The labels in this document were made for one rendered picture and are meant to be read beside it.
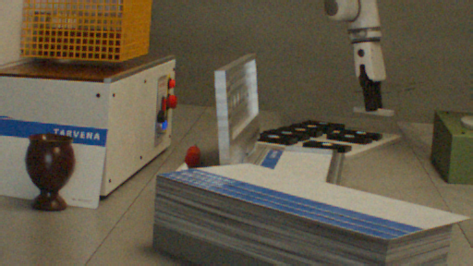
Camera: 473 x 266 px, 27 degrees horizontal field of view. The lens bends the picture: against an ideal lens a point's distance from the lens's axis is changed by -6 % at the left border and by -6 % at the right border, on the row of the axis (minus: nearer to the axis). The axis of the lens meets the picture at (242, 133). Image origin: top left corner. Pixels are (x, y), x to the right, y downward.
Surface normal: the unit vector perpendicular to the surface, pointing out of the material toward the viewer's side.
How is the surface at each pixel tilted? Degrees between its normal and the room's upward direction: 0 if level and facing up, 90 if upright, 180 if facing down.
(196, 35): 90
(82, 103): 90
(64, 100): 90
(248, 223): 90
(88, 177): 69
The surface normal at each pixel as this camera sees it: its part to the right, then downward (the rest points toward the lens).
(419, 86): -0.06, 0.15
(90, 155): -0.15, -0.23
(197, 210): -0.73, 0.05
